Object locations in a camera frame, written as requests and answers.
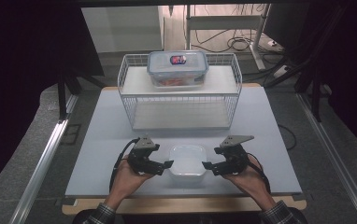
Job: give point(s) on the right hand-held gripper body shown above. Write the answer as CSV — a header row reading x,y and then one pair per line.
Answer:
x,y
235,160

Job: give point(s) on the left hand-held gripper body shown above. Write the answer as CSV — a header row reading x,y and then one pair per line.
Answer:
x,y
140,157

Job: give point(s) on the clear square plastic container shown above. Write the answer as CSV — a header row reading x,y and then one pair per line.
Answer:
x,y
187,161

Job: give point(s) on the clear rectangular container blue lid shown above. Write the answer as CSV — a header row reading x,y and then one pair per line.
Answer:
x,y
178,70

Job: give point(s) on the person's right hand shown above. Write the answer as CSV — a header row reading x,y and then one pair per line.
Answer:
x,y
251,182

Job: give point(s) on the person's left hand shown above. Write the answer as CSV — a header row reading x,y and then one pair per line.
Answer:
x,y
126,182

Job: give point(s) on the dark floor grate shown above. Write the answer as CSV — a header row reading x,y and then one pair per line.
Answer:
x,y
71,133

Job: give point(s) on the black metal stand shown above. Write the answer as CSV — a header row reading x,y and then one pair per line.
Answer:
x,y
62,99
316,99

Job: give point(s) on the white power strip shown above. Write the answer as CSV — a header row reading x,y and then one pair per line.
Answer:
x,y
281,71

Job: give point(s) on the white panel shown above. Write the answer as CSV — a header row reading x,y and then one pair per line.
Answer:
x,y
120,28

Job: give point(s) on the dark curtain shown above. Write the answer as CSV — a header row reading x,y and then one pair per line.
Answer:
x,y
351,62
21,62

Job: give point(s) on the aluminium rail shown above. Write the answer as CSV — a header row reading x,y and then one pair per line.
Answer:
x,y
42,161
335,155

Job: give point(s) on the white metal desk frame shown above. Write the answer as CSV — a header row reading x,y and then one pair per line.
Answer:
x,y
226,22

